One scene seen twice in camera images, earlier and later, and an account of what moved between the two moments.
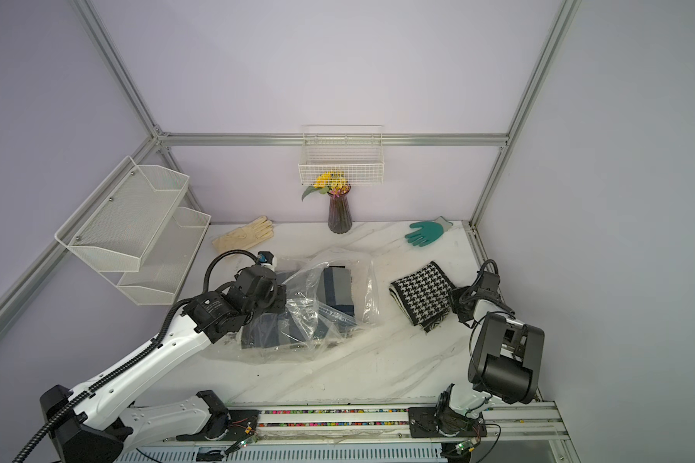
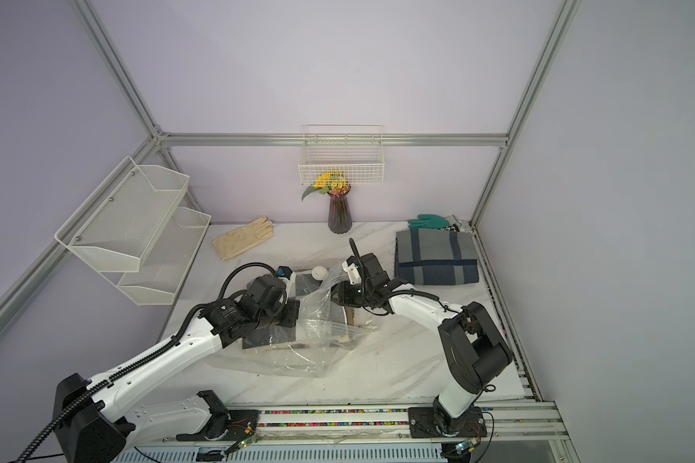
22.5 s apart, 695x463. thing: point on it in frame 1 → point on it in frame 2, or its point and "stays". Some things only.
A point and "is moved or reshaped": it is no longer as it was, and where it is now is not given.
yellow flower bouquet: x=334 y=182 stays
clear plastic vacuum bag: x=330 y=295 is moved or reshaped
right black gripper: x=455 y=296 → x=345 y=296
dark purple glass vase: x=340 y=219 stays
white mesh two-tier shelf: x=133 y=231 stays
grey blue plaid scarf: x=338 y=288 → x=430 y=257
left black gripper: x=279 y=302 → x=292 y=307
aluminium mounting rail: x=502 y=421 stays
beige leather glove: x=244 y=236 stays
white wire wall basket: x=356 y=150 stays
